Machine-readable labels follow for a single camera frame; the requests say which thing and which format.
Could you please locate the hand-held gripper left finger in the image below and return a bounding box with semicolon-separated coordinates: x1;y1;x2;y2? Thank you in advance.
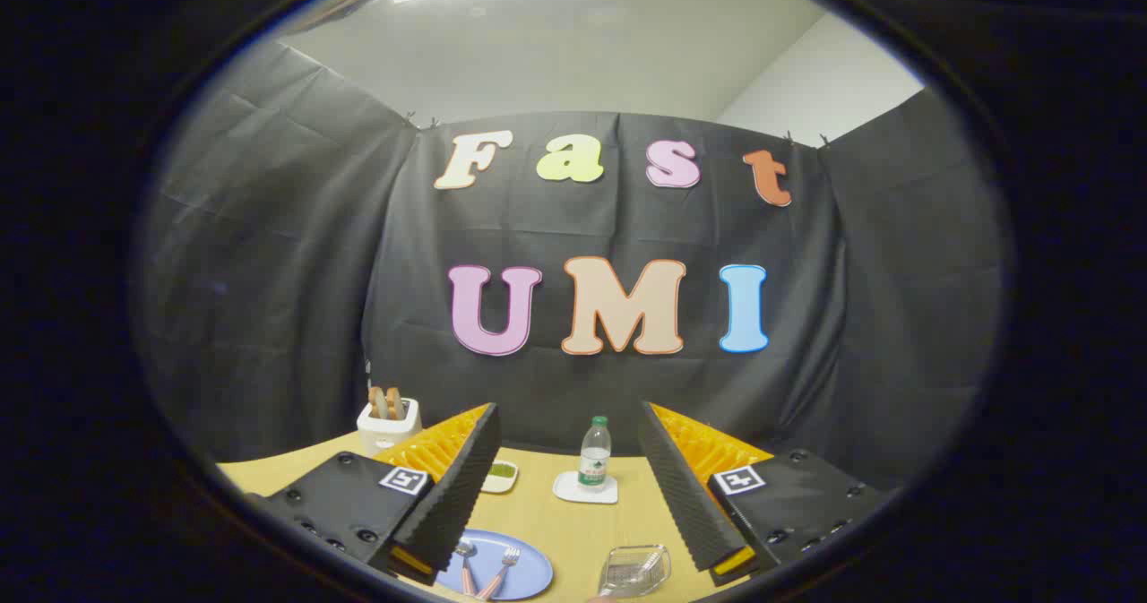
246;403;503;586

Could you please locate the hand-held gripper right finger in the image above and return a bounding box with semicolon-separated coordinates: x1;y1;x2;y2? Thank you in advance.
638;401;897;586

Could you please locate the fork with red checked handle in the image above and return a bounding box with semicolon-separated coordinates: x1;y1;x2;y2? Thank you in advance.
478;547;522;600

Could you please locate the white toaster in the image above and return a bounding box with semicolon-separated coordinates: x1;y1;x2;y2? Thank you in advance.
357;397;422;457

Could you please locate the clear water bottle green cap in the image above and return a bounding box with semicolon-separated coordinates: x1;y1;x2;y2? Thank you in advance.
578;416;613;490

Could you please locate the white square coaster tray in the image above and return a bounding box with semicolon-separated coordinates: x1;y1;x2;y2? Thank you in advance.
553;470;619;505

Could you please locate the blue round plate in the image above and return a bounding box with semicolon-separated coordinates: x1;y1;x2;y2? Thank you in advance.
435;529;555;601

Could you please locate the metal wire cutlery basket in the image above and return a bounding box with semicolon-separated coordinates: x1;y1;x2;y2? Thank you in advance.
598;545;672;598

